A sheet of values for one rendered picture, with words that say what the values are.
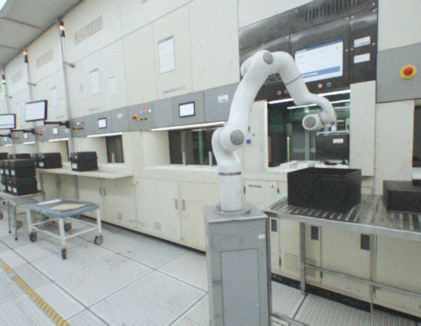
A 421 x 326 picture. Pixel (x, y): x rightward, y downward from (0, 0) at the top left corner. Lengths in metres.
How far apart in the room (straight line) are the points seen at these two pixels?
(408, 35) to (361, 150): 0.63
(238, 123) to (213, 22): 1.32
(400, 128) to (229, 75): 1.20
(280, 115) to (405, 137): 1.05
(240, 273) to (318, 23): 1.54
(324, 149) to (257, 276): 1.07
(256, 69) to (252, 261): 0.88
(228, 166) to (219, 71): 1.15
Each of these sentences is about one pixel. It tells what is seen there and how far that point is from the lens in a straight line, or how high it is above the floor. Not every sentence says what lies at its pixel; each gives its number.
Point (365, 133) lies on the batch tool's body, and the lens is 1.65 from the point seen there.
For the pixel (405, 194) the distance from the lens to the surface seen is 1.34.
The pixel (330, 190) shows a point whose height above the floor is 0.86.
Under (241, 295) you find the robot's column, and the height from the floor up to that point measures 0.39.
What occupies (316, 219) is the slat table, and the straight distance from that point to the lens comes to 1.16.
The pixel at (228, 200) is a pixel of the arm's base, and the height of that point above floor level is 0.83.
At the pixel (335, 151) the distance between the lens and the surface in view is 1.93.
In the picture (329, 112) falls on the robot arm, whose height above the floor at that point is 1.23.
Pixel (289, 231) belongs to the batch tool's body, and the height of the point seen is 0.43.
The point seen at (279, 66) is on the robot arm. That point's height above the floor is 1.47.
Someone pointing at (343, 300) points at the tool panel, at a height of 0.03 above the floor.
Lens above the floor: 1.11
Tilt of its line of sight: 6 degrees down
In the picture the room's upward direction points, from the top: 3 degrees counter-clockwise
